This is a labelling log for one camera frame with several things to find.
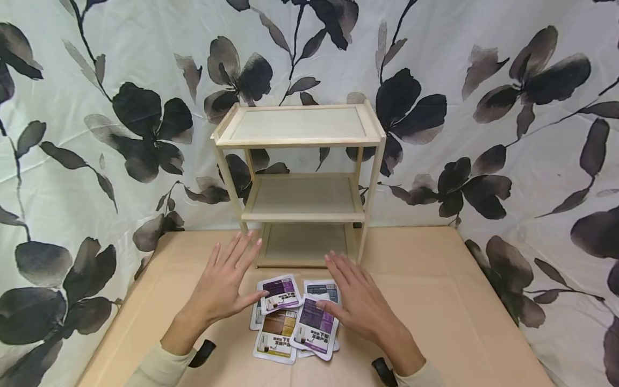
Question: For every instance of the person's right hand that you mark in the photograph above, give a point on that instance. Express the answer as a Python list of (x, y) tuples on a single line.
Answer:
[(362, 309)]

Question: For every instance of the person's left hand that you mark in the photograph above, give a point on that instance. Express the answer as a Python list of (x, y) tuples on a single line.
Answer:
[(220, 293)]

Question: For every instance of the person's left index finger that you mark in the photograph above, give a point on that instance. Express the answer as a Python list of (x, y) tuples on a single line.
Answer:
[(252, 260)]

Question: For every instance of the person's right middle finger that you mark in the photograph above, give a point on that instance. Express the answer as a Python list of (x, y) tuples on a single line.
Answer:
[(347, 270)]

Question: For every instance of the person's left middle finger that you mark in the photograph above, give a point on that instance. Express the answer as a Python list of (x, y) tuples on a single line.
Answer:
[(243, 252)]

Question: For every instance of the person's right thumb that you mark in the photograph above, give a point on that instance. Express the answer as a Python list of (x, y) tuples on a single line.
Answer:
[(332, 312)]

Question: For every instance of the person's right index finger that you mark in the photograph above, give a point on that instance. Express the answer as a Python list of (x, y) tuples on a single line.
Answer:
[(338, 277)]

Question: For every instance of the person's left thumb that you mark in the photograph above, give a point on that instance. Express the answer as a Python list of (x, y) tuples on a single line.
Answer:
[(251, 300)]

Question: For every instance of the person's right ring finger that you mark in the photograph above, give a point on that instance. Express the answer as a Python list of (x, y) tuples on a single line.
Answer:
[(360, 279)]

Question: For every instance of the person's left little finger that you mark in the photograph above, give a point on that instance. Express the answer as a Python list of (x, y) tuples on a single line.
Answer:
[(215, 259)]

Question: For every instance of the person's left ring finger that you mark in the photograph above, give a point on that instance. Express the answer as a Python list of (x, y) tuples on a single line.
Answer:
[(230, 252)]

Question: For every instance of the person's right little finger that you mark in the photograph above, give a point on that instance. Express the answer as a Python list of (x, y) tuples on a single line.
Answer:
[(371, 289)]

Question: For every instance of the person's right forearm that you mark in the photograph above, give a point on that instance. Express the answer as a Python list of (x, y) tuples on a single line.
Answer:
[(411, 363)]

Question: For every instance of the person's left forearm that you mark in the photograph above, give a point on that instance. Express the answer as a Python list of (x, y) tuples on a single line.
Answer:
[(167, 357)]

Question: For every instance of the blue-grey label white packet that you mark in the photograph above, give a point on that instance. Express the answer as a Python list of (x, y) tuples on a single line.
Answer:
[(323, 290)]

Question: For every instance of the purple label white packet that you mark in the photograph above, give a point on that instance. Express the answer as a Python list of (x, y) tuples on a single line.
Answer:
[(313, 327), (283, 294)]

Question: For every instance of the brown yellow label white packet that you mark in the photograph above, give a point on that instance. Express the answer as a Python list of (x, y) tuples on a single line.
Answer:
[(276, 333)]

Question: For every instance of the black wrist band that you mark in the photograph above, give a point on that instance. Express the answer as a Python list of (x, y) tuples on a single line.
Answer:
[(384, 372), (202, 353)]

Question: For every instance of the light wooden three-tier shelf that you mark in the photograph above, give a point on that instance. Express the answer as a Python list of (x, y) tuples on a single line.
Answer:
[(303, 200)]

